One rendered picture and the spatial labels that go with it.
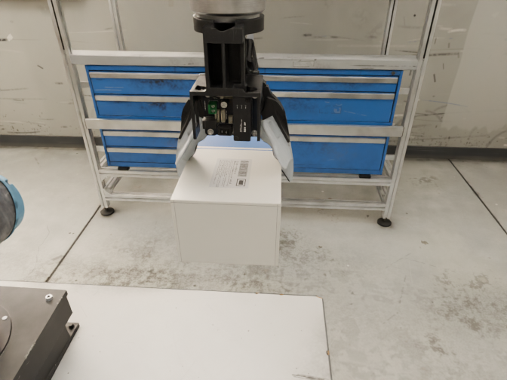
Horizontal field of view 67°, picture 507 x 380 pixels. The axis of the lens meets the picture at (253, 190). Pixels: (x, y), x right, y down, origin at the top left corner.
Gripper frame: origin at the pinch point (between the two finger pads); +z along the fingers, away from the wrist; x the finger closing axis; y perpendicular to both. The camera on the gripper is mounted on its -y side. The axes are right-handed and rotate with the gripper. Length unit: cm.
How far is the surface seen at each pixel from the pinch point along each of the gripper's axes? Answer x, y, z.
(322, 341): 16.0, -5.0, 40.7
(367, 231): 60, -130, 111
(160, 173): -58, -137, 82
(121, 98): -73, -138, 40
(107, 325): -28, -6, 41
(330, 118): 33, -139, 48
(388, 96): 59, -138, 35
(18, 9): -169, -225, 11
